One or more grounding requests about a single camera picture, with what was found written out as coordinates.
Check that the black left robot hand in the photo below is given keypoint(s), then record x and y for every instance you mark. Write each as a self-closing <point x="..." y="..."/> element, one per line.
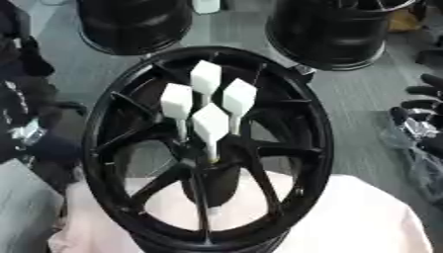
<point x="55" y="148"/>

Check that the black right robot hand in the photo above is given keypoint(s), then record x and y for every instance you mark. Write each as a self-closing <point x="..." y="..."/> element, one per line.
<point x="426" y="90"/>

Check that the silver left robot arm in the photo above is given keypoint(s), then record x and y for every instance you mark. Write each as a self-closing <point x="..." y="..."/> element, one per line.
<point x="26" y="99"/>

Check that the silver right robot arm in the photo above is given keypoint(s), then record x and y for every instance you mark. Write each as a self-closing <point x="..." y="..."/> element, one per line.
<point x="427" y="171"/>

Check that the black spoked wheel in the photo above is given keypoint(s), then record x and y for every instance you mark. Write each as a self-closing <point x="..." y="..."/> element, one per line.
<point x="118" y="135"/>

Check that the black round wheel rim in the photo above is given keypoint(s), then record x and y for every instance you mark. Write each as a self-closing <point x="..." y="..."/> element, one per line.
<point x="329" y="33"/>
<point x="135" y="24"/>

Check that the tan bag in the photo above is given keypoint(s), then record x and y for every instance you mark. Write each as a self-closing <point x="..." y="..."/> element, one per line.
<point x="407" y="20"/>

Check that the small white object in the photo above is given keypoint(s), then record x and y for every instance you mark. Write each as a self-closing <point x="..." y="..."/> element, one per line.
<point x="206" y="6"/>

